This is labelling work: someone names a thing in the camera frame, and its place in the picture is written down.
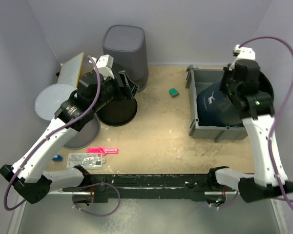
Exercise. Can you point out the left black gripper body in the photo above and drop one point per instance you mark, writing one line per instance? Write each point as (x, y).
(113, 92)

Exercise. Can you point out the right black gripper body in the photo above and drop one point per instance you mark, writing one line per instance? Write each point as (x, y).
(226, 81)

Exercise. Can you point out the large black round bucket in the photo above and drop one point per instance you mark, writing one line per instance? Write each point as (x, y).
(117, 113)

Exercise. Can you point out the dark blue round bin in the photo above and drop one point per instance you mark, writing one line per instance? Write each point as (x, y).
(217, 107)

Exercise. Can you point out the dark grey mesh basket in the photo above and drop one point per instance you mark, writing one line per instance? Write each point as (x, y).
(127, 45)

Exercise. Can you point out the grey rectangular plastic crate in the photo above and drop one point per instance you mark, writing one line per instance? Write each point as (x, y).
(197, 80)

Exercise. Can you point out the light grey round bin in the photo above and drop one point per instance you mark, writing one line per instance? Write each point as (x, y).
(48, 102)

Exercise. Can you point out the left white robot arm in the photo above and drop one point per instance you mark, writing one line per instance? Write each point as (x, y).
(28, 176)

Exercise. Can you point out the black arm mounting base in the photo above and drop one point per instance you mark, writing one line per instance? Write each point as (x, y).
(140, 186)

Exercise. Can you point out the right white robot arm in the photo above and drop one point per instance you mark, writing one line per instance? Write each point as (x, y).
(269, 179)

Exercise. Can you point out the small green block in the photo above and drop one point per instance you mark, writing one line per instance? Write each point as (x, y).
(173, 92)

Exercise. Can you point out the small whiteboard yellow edge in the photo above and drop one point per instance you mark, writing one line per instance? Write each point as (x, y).
(70, 71)

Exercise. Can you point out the pink plastic clip tool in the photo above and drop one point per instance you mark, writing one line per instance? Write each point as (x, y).
(102, 150)

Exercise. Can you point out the white printed card package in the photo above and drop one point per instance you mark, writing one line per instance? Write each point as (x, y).
(86, 160)

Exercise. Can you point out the small blue eraser block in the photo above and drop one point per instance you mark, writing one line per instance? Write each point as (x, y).
(57, 158)

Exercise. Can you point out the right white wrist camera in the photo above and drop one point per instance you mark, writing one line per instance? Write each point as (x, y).
(240, 52)

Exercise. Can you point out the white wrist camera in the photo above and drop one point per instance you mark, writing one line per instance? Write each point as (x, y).
(240, 52)
(104, 65)

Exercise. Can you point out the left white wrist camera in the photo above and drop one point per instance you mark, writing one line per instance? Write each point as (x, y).
(104, 65)

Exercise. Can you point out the aluminium table frame rail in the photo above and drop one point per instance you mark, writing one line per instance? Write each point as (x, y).
(158, 151)

